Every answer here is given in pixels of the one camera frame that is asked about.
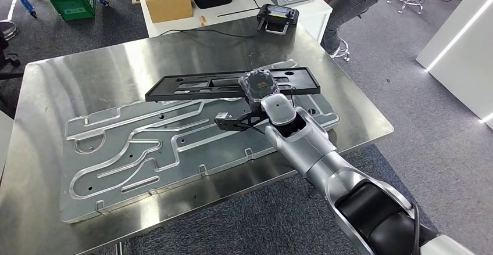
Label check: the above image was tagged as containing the black office chair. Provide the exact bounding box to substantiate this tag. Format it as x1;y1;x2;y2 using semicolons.
0;20;24;81

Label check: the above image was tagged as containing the person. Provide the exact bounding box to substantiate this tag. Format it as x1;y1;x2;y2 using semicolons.
300;0;395;56

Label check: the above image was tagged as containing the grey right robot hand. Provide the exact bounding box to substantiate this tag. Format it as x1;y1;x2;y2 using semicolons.
238;68;280;112

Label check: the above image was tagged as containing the green plastic crate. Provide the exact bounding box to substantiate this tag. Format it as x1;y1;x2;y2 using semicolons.
51;0;97;21

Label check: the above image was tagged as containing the black plastic frame part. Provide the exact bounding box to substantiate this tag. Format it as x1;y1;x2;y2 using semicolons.
145;67;321;103

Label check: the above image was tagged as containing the white partition with light strip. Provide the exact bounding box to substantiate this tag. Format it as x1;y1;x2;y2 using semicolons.
416;0;493;131

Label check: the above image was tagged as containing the aluminium fixture plate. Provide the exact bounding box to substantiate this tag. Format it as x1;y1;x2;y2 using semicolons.
59;59;341;224

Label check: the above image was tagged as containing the black handheld controller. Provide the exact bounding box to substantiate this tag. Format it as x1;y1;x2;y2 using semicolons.
256;3;300;36

